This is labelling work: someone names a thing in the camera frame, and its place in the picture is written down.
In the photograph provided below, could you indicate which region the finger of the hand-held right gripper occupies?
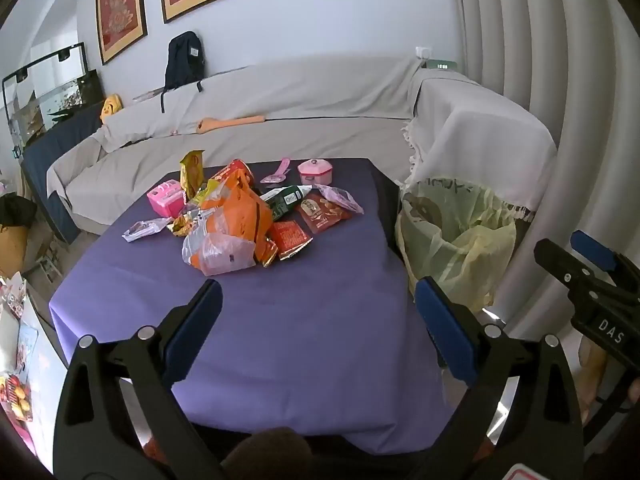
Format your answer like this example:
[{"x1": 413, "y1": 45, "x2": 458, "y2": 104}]
[
  {"x1": 534, "y1": 238, "x2": 608, "y2": 301},
  {"x1": 571, "y1": 230, "x2": 633, "y2": 273}
]

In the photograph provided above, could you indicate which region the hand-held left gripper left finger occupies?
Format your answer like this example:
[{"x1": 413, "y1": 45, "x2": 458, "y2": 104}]
[{"x1": 54, "y1": 277, "x2": 227, "y2": 480}]

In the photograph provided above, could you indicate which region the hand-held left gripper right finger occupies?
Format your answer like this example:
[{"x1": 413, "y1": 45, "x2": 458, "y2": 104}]
[{"x1": 400, "y1": 275, "x2": 586, "y2": 480}]

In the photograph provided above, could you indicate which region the yellow-green plastic trash bag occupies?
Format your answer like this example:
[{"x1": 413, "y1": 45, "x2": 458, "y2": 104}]
[{"x1": 395, "y1": 176, "x2": 518, "y2": 311}]

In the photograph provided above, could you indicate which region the white green milk pouch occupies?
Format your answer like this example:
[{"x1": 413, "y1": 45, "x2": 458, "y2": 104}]
[{"x1": 260, "y1": 185, "x2": 313, "y2": 222}]

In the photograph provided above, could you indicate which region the brown-red snack packet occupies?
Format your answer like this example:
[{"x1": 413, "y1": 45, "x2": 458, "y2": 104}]
[{"x1": 294, "y1": 194, "x2": 353, "y2": 235}]

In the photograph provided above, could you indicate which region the person's right hand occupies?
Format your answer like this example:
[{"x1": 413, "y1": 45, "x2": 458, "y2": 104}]
[{"x1": 579, "y1": 336, "x2": 610, "y2": 407}]

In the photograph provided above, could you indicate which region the clear plastic bag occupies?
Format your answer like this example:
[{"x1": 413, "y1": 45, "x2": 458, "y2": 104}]
[{"x1": 181, "y1": 225, "x2": 256, "y2": 277}]

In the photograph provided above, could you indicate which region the yellow purple snack wrapper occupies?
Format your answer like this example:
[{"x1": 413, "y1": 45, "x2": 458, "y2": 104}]
[{"x1": 167, "y1": 207, "x2": 206, "y2": 237}]

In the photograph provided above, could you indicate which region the purple tablecloth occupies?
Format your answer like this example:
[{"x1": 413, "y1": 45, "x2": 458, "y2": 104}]
[{"x1": 48, "y1": 157, "x2": 456, "y2": 456}]

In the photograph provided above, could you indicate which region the white purple wrapper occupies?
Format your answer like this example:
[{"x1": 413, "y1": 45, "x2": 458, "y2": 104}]
[{"x1": 122, "y1": 217, "x2": 173, "y2": 243}]

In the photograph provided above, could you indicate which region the orange plastic bag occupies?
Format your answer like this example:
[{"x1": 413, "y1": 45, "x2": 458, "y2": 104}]
[{"x1": 200, "y1": 170, "x2": 275, "y2": 266}]

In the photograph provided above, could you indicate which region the pink toy cash register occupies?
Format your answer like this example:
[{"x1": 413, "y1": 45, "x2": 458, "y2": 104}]
[{"x1": 147, "y1": 180, "x2": 187, "y2": 219}]

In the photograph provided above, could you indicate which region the red foil snack packet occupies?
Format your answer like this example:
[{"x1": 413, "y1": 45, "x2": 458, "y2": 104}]
[{"x1": 267, "y1": 220, "x2": 314, "y2": 262}]

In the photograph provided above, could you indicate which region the white fringed throw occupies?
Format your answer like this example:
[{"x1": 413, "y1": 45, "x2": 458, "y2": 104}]
[{"x1": 400, "y1": 72, "x2": 558, "y2": 221}]

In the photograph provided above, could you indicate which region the yellow snack packet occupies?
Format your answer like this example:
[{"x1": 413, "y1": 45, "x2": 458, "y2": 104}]
[{"x1": 180, "y1": 150, "x2": 207, "y2": 202}]

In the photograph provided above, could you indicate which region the red paper cup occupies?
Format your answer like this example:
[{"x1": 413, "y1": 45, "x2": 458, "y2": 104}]
[{"x1": 210, "y1": 159, "x2": 256, "y2": 186}]

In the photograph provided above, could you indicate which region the clear purple plastic wrapper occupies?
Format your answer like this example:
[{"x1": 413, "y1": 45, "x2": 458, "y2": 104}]
[{"x1": 314, "y1": 183, "x2": 365, "y2": 216}]

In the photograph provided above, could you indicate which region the pink toy scoop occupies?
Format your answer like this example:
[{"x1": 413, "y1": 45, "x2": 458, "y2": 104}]
[{"x1": 260, "y1": 157, "x2": 292, "y2": 184}]

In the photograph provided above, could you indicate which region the colourful printed packaging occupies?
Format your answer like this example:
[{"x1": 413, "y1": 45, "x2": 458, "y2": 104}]
[{"x1": 0, "y1": 272, "x2": 68, "y2": 456}]

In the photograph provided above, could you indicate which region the pink toy pot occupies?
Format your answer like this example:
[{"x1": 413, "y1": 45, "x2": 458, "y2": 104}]
[{"x1": 297, "y1": 158, "x2": 334, "y2": 186}]

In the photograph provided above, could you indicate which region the grey curtain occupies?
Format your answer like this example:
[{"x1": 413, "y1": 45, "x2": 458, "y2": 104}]
[{"x1": 452, "y1": 0, "x2": 640, "y2": 341}]

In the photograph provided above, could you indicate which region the cardboard box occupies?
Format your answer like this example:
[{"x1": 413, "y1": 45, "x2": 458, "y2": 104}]
[{"x1": 0, "y1": 225, "x2": 29, "y2": 281}]

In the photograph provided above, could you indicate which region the orange back scratcher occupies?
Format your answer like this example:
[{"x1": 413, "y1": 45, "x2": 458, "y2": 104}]
[{"x1": 196, "y1": 115, "x2": 266, "y2": 136}]

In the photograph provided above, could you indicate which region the black bag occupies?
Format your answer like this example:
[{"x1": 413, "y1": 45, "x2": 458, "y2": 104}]
[{"x1": 0, "y1": 194, "x2": 38, "y2": 228}]

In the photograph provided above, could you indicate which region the dark blue cloth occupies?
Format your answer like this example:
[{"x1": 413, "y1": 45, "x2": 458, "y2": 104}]
[{"x1": 20, "y1": 102, "x2": 107, "y2": 246}]

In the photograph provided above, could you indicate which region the sofa with grey cover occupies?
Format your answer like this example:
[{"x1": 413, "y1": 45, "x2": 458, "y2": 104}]
[{"x1": 47, "y1": 55, "x2": 558, "y2": 241}]

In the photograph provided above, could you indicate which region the yellow plush toy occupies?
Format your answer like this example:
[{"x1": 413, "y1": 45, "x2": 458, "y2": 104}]
[{"x1": 100, "y1": 93, "x2": 124, "y2": 123}]

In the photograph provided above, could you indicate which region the dark blue backpack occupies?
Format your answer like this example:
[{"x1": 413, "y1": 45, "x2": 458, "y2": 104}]
[{"x1": 161, "y1": 31, "x2": 206, "y2": 113}]

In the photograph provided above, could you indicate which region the glass fish tank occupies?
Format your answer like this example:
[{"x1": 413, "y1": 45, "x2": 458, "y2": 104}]
[{"x1": 1, "y1": 42, "x2": 103, "y2": 143}]

